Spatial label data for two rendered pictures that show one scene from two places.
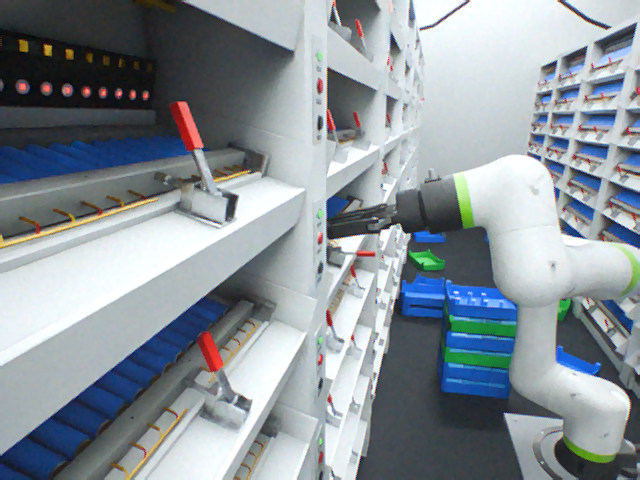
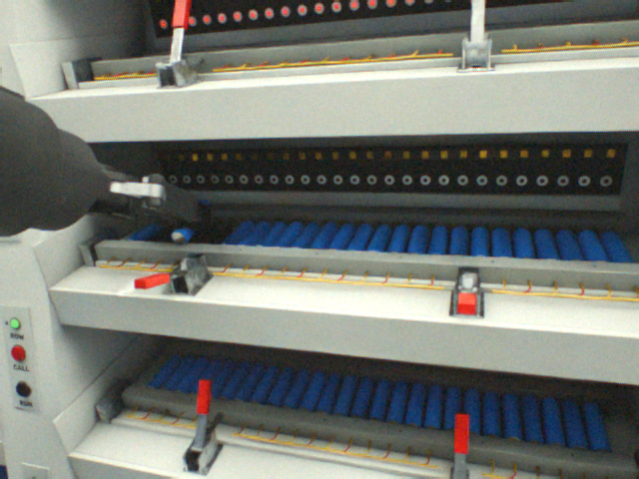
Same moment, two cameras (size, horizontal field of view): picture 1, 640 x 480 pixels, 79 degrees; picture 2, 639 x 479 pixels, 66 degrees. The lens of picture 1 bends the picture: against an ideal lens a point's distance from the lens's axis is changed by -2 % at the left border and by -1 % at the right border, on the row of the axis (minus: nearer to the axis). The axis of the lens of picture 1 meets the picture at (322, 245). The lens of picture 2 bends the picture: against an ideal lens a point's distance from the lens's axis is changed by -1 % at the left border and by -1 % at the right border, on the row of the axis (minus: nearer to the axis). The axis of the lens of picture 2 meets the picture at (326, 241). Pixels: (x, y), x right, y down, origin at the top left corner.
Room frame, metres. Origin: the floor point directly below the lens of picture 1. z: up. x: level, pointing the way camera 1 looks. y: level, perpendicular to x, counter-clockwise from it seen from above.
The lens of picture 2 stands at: (0.87, -0.50, 1.08)
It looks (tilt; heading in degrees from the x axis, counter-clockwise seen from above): 10 degrees down; 91
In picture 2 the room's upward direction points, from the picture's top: 1 degrees counter-clockwise
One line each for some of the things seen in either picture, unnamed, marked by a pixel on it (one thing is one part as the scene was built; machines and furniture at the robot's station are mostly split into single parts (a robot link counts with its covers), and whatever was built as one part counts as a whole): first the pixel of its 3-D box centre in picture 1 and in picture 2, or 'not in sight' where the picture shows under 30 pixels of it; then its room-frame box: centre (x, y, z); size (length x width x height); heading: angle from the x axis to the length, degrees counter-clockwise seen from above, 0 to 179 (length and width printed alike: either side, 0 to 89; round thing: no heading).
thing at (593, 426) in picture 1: (588, 413); not in sight; (0.85, -0.72, 0.46); 0.16 x 0.13 x 0.19; 37
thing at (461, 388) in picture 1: (471, 374); not in sight; (1.58, -0.72, 0.04); 0.30 x 0.20 x 0.08; 79
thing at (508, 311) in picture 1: (482, 299); not in sight; (1.58, -0.72, 0.44); 0.30 x 0.20 x 0.08; 79
